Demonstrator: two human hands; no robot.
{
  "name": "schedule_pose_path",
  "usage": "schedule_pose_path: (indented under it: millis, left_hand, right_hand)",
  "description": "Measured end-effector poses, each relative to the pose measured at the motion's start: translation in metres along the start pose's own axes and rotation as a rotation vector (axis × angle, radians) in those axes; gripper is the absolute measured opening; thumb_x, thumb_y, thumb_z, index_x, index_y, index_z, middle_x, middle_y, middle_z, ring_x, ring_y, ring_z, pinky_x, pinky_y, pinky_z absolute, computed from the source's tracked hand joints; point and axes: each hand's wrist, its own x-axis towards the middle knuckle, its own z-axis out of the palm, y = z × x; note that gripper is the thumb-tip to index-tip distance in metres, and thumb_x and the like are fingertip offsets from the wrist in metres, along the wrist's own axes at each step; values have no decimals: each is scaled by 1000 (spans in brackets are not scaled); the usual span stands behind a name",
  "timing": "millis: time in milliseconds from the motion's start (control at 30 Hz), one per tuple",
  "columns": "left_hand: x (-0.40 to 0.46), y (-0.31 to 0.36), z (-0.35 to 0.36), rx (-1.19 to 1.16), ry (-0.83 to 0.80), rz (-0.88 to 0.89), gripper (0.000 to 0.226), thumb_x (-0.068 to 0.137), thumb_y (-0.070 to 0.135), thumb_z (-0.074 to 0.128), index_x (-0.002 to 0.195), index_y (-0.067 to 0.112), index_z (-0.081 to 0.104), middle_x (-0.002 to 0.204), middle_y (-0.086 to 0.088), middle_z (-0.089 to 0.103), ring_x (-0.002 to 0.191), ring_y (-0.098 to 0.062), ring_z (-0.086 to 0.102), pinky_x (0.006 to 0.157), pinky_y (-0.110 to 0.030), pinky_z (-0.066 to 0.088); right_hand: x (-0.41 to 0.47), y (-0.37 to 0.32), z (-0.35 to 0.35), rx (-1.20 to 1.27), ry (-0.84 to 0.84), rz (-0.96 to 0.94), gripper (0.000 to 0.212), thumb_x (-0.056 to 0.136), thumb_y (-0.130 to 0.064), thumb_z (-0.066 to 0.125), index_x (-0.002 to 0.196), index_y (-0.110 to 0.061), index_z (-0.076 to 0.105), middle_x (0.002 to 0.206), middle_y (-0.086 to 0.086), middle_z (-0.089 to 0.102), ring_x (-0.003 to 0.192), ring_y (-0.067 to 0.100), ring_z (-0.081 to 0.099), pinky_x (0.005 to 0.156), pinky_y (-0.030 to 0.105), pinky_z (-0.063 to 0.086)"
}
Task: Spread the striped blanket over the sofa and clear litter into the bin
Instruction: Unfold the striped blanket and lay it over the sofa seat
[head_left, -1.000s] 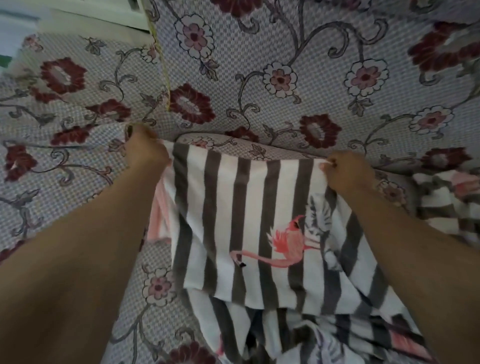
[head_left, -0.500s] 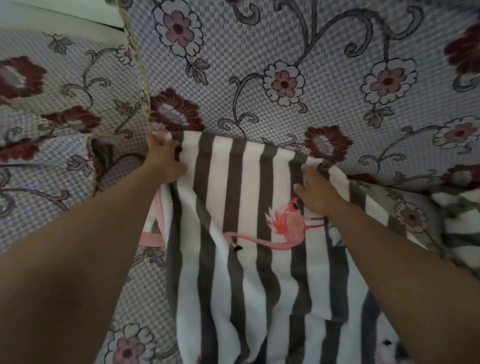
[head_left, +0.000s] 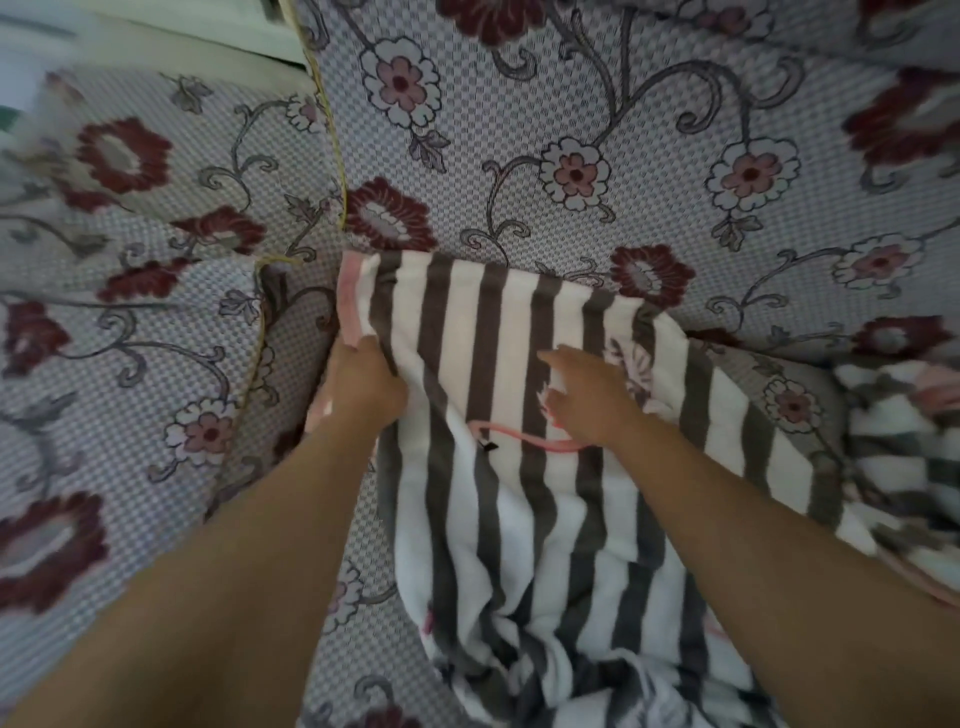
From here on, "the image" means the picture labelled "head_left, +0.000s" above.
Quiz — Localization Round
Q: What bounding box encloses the grey floral sofa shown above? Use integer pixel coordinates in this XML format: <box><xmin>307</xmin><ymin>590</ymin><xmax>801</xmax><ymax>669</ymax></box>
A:
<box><xmin>0</xmin><ymin>0</ymin><xmax>960</xmax><ymax>728</ymax></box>

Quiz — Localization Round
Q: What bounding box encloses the person's right hand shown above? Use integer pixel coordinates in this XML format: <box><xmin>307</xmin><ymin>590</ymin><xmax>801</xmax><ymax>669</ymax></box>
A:
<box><xmin>536</xmin><ymin>344</ymin><xmax>648</xmax><ymax>451</ymax></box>

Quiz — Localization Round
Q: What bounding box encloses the grey white striped flamingo blanket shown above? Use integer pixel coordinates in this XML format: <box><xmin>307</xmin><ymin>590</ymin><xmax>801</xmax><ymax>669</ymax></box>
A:
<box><xmin>303</xmin><ymin>248</ymin><xmax>960</xmax><ymax>728</ymax></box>

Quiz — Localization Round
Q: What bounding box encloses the person's left forearm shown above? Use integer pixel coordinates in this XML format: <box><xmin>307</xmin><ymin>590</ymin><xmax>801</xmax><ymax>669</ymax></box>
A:
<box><xmin>0</xmin><ymin>419</ymin><xmax>380</xmax><ymax>728</ymax></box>

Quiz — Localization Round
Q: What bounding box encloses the person's right forearm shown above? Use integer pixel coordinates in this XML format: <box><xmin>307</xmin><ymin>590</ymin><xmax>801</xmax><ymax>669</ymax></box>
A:
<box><xmin>599</xmin><ymin>416</ymin><xmax>960</xmax><ymax>728</ymax></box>

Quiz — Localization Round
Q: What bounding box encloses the person's left hand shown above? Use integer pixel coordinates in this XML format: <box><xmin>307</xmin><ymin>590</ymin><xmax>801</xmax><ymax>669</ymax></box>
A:
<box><xmin>318</xmin><ymin>333</ymin><xmax>410</xmax><ymax>442</ymax></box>

